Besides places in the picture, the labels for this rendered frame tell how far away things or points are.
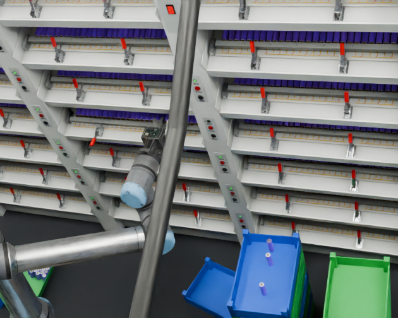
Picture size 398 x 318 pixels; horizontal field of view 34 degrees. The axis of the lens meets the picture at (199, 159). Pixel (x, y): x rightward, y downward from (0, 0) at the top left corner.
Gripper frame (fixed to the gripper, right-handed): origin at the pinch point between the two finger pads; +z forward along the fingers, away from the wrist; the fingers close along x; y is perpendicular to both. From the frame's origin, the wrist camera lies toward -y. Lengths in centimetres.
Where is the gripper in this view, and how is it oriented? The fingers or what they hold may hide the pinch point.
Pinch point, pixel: (167, 122)
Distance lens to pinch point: 241.2
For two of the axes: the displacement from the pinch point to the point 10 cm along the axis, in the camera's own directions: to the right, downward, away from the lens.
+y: -2.3, -6.1, -7.6
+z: 2.9, -7.9, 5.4
